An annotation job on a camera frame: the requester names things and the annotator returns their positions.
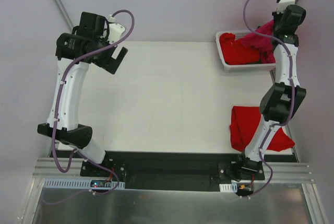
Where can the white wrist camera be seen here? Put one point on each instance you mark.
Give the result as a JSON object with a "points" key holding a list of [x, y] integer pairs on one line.
{"points": [[116, 30], [283, 4]]}

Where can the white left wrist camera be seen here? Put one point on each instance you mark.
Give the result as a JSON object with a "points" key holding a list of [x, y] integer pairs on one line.
{"points": [[116, 30]]}

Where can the white right cable duct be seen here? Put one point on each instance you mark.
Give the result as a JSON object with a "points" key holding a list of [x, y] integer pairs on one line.
{"points": [[228, 188]]}

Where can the black centre base bar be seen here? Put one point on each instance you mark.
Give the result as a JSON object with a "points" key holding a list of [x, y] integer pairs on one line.
{"points": [[169, 171]]}

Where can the aluminium front frame rail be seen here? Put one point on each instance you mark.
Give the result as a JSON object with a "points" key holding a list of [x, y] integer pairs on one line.
{"points": [[283, 172]]}

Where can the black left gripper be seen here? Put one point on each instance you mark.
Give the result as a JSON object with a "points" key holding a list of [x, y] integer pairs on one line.
{"points": [[115, 60]]}

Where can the magenta t shirt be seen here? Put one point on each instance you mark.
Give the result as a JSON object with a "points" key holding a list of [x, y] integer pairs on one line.
{"points": [[260, 43]]}

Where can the red t shirt in basket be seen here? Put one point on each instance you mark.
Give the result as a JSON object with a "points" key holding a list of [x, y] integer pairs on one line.
{"points": [[235, 53]]}

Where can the white left cable duct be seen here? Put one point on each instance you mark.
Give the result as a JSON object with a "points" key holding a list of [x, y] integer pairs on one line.
{"points": [[84, 184]]}

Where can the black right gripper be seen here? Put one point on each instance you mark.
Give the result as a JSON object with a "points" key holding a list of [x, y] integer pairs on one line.
{"points": [[277, 22]]}

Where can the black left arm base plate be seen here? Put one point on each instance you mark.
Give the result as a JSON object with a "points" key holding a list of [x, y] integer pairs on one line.
{"points": [[90, 170]]}

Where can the white cable duct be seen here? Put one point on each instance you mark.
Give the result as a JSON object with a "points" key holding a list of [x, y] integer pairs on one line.
{"points": [[228, 188], [84, 184]]}

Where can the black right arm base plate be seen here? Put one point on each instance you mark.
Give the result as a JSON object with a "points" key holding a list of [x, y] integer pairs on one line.
{"points": [[227, 171]]}

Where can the folded red t shirt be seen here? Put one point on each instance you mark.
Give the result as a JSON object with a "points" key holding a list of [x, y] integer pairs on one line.
{"points": [[244, 122]]}

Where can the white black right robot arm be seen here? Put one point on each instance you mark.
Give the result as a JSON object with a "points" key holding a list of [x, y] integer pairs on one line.
{"points": [[282, 100]]}

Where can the aluminium left frame rail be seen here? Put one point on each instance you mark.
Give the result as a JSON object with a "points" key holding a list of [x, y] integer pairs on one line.
{"points": [[58, 2]]}

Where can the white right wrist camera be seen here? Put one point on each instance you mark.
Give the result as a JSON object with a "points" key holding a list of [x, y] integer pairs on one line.
{"points": [[283, 4]]}

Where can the white plastic laundry basket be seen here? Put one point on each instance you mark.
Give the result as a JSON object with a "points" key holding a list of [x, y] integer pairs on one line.
{"points": [[240, 68]]}

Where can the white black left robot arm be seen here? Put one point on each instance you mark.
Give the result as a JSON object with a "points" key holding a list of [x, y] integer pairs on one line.
{"points": [[62, 123]]}

